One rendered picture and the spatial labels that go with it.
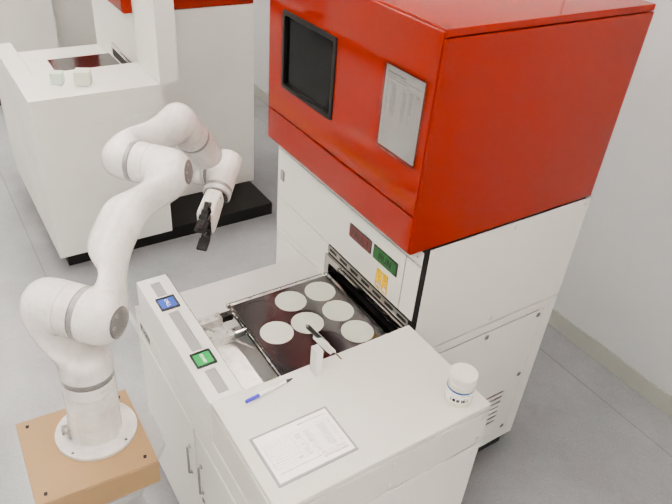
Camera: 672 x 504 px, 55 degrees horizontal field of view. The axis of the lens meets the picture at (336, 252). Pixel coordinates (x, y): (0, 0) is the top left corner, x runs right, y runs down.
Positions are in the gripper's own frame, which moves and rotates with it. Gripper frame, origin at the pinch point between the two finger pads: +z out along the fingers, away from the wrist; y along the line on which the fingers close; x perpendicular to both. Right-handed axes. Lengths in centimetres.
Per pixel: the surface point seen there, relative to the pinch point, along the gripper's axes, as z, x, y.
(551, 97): -38, 85, 45
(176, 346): 31.0, 1.8, -6.5
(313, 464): 58, 44, 10
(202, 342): 28.1, 8.1, -7.0
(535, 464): 10, 139, -104
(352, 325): 8, 48, -17
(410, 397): 35, 65, 3
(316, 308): 3.7, 36.6, -20.4
